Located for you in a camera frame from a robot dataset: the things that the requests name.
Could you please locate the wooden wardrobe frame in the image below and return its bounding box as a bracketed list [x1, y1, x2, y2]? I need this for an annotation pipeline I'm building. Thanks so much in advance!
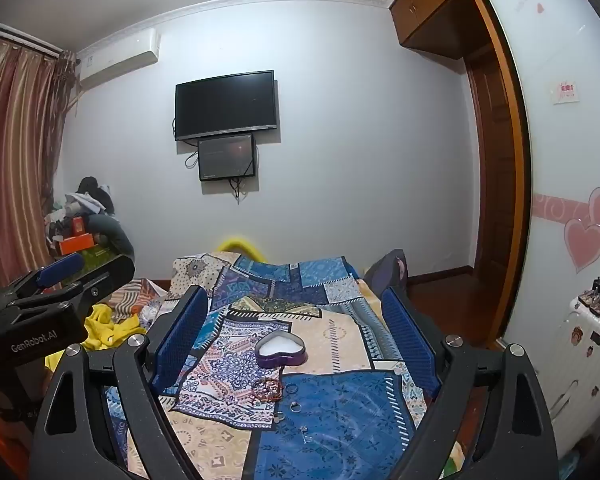
[467, 0, 536, 351]

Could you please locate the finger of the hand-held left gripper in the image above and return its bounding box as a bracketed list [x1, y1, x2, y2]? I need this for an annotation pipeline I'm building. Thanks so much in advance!
[0, 252, 87, 306]
[0, 255, 137, 321]

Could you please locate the white stickered suitcase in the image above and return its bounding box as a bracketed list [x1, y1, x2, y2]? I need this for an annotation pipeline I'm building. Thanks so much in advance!
[540, 295, 600, 461]

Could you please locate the orange box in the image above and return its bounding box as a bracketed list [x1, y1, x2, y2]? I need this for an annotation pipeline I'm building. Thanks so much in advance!
[55, 234, 97, 256]

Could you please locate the green patterned bag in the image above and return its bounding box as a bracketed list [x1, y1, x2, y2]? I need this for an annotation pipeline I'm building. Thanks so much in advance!
[80, 245, 127, 272]

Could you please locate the red white paper label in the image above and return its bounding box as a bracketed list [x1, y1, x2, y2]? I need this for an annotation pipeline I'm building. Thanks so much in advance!
[549, 80, 578, 105]

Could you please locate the brown striped cloth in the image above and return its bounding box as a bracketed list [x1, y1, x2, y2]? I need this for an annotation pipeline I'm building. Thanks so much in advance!
[112, 280, 173, 322]

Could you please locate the striped brown curtain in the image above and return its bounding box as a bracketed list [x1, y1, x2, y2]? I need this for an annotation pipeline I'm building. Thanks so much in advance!
[0, 30, 78, 291]

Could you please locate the white air conditioner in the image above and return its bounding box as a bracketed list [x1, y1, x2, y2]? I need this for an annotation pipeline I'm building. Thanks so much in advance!
[77, 28, 160, 92]

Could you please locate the patchwork patterned blanket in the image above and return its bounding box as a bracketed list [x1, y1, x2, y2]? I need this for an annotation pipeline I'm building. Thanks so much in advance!
[105, 252, 431, 480]

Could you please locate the black wall television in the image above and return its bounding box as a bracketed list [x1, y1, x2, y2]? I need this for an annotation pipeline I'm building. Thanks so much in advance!
[174, 70, 280, 142]

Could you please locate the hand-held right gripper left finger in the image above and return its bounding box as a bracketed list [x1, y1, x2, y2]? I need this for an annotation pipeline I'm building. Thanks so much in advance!
[30, 285, 211, 480]

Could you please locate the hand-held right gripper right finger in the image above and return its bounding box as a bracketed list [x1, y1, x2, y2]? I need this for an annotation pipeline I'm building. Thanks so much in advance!
[380, 286, 561, 480]

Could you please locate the red braided bracelet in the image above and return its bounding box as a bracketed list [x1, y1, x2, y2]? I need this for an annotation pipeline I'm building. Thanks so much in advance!
[251, 377, 284, 404]

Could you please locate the yellow plastic object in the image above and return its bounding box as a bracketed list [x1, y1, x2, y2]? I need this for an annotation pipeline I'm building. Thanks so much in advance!
[216, 235, 268, 262]

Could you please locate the dark curtain rod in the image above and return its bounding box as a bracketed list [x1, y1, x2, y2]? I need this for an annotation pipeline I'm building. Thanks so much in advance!
[0, 22, 76, 58]

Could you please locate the yellow cloth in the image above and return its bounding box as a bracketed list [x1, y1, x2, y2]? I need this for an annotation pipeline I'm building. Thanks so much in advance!
[45, 302, 148, 371]

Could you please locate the dark purple bag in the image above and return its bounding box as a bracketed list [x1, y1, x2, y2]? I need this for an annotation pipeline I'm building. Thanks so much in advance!
[365, 249, 409, 293]

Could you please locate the pile of clothes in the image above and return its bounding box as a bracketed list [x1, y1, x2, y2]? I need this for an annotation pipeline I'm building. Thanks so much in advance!
[45, 176, 136, 261]

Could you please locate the small black wall monitor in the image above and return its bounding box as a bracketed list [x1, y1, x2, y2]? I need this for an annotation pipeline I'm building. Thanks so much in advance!
[197, 132, 257, 182]

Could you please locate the purple heart-shaped tin box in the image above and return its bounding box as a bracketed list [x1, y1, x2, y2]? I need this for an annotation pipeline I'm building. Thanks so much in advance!
[254, 331, 308, 368]

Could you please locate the white heart-print wardrobe door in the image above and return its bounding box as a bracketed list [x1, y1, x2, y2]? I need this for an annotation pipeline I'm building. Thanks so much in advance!
[482, 0, 600, 361]

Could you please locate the wooden overhead cabinet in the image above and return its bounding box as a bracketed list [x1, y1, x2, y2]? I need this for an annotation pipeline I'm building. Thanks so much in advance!
[387, 0, 486, 61]

